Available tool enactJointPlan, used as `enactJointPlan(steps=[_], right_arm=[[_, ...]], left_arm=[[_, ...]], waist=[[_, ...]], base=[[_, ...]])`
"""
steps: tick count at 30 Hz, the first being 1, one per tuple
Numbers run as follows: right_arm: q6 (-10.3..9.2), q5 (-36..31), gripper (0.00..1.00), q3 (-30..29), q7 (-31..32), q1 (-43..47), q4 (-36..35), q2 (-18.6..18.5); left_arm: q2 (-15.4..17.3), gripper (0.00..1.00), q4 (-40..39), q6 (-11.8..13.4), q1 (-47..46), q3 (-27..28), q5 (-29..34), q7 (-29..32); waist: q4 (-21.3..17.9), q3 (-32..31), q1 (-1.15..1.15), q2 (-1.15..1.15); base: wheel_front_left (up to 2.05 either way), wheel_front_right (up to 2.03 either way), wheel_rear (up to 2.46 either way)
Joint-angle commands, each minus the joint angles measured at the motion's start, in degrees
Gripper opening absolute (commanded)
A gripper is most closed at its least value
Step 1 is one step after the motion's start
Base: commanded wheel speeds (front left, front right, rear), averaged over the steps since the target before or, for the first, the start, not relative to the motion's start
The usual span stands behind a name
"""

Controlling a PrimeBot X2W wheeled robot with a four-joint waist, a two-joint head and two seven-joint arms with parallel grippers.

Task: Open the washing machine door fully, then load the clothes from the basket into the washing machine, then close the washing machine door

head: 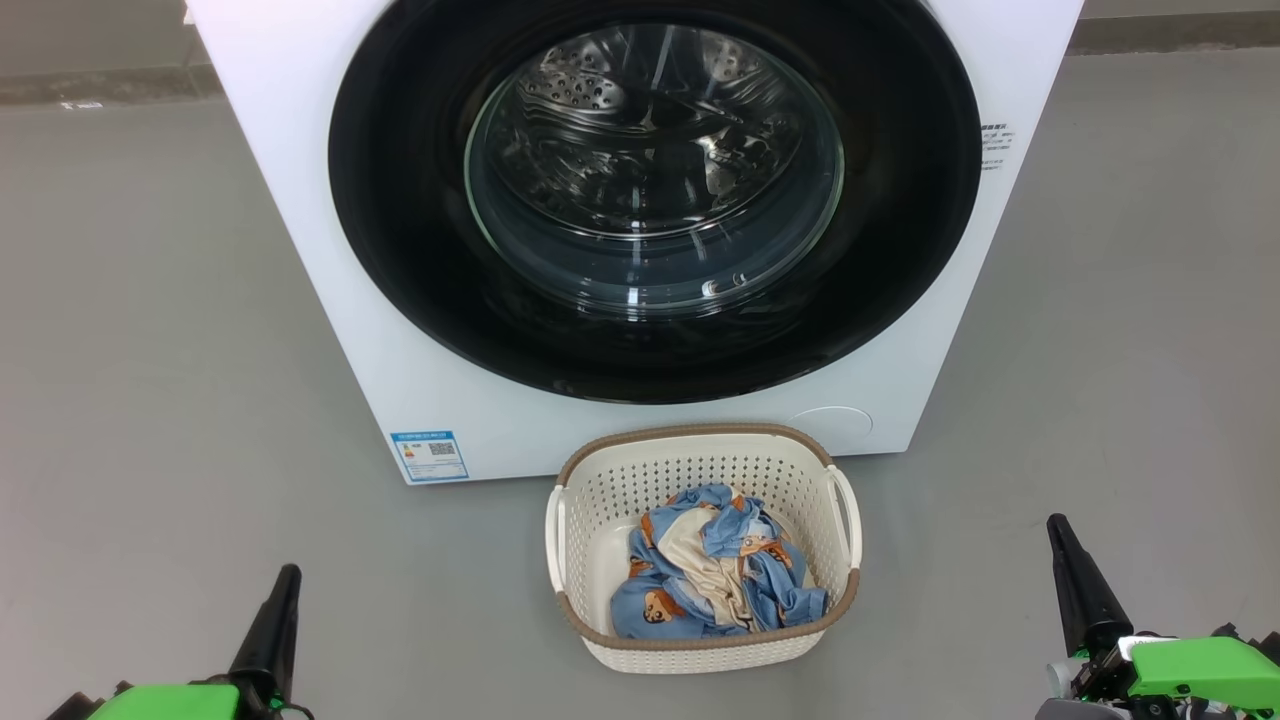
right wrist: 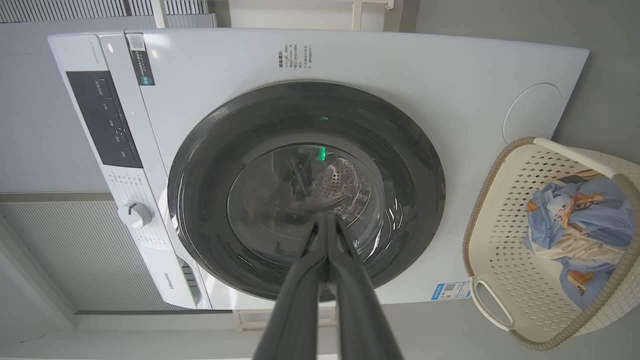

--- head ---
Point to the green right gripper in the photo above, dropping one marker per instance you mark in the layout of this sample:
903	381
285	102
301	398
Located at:
1200	670

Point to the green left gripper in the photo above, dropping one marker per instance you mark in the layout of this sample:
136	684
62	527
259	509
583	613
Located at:
170	702

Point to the blue patterned cloth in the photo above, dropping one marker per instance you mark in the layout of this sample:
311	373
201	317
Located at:
770	590

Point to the cream garment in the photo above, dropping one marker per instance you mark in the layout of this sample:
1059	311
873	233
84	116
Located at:
690	550

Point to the black round glass washer door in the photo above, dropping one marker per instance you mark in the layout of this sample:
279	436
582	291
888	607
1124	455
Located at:
400	250

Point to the round filter cover on washer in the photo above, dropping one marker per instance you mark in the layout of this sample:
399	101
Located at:
830	425

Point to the white front-load washing machine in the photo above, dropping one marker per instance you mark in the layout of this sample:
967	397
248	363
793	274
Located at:
300	250

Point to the printed Chinese notice label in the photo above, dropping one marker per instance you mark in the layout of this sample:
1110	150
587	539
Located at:
996	145

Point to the steel washer drum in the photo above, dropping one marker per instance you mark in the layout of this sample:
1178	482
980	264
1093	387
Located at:
650	150

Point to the blue energy label sticker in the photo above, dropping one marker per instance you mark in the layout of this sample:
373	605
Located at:
430	457

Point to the cream perforated laundry basket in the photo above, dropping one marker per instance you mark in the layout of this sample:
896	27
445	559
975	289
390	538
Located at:
600	480

